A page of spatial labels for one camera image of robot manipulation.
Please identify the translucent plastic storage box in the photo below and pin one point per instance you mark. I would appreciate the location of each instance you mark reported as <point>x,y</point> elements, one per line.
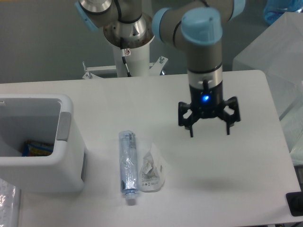
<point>278,52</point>

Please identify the yellow blue snack bag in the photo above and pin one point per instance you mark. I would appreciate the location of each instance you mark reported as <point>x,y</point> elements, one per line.
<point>33,148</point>

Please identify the black device at edge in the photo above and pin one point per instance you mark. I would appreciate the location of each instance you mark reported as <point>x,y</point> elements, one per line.
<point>295,203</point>

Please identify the white pedestal base frame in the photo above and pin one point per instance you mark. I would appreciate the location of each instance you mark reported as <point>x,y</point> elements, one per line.
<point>156,68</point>

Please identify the white trash can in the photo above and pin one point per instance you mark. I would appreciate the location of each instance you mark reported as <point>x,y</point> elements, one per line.
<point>46,118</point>

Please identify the clear plastic wrapper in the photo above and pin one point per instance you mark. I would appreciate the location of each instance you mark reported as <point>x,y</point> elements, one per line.
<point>153,171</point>

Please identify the clear plastic sheet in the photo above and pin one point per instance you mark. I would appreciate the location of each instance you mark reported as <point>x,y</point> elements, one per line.
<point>9,204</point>

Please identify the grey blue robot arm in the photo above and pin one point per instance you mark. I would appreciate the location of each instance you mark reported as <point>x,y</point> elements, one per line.
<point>195,29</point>

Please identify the clear plastic water bottle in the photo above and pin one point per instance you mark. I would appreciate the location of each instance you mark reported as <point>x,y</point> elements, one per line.
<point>128,163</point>

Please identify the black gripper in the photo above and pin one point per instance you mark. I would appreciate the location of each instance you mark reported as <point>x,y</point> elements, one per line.
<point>208,104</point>

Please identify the blue plastic bag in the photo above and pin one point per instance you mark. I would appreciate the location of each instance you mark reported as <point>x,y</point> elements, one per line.
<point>274,9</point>

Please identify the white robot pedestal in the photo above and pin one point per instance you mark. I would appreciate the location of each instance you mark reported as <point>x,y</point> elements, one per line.
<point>134,62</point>

